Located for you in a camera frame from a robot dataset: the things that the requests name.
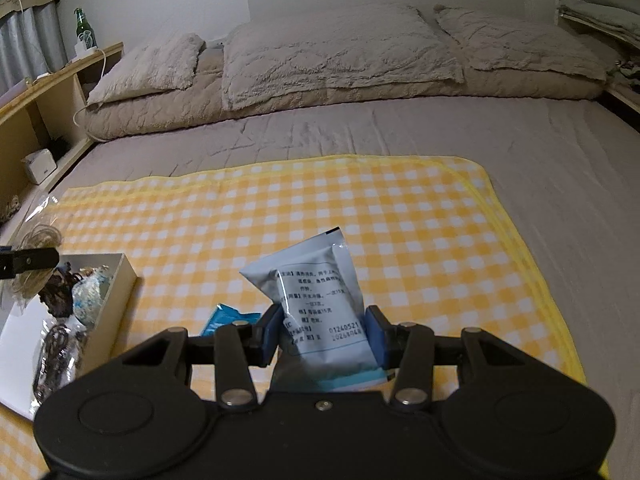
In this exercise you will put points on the wooden bedside shelf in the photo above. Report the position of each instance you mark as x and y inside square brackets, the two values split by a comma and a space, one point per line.
[43, 117]

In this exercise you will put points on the folded grey bedding on shelf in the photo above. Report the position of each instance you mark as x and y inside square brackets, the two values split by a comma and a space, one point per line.
[618, 16]

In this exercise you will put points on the white grey printed pouch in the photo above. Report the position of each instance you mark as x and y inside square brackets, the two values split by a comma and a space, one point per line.
[324, 345]

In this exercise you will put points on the beige quilted middle pillow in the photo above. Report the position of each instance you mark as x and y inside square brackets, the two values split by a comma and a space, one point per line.
[339, 49]

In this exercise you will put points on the beige quilted right pillow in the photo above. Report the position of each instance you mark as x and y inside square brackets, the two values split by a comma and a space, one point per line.
[494, 42]

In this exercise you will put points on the white power strip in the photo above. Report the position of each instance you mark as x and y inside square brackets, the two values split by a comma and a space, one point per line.
[82, 51]

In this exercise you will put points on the grey curtain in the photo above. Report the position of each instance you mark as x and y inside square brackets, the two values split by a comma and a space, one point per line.
[31, 44]

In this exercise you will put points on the fluffy beige left pillow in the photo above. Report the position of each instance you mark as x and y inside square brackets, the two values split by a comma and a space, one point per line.
[165, 63]

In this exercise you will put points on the bag of dark cords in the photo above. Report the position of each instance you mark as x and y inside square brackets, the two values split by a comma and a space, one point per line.
[59, 357]

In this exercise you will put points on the tan rolled quilt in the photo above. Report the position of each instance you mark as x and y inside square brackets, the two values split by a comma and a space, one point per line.
[201, 104]

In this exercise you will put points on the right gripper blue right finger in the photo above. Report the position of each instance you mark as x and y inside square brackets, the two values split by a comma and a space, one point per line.
[382, 337]

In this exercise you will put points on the grey bed mattress sheet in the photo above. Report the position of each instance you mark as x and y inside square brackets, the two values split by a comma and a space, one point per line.
[567, 173]

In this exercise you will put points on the yellow checkered cloth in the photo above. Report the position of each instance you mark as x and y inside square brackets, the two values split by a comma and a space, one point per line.
[429, 238]

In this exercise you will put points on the green glass bottle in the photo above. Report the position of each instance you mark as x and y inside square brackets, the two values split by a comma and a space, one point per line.
[84, 32]

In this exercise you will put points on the dark crocheted yarn item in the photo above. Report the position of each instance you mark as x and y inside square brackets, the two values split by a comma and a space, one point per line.
[57, 294]

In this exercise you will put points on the bag of beige rubber bands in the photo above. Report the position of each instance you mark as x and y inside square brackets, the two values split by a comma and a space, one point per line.
[36, 242]

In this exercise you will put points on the light blue floral silk pouch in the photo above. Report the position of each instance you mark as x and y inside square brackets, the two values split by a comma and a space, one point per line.
[89, 294]

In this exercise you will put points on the white right side shelf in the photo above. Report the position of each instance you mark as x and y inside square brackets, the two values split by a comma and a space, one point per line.
[620, 56]

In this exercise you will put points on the blue headset cover packet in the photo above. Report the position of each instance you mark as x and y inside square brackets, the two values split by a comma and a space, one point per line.
[225, 315]

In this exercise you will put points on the beige quilted pillow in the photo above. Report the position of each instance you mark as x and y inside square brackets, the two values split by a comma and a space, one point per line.
[339, 49]
[494, 42]

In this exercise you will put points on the white shallow cardboard box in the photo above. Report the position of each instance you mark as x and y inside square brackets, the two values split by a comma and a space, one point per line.
[22, 330]

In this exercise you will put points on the white tissue box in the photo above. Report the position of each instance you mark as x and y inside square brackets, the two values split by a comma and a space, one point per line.
[39, 165]

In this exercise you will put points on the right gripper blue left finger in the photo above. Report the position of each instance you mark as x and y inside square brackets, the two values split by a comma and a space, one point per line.
[267, 335]

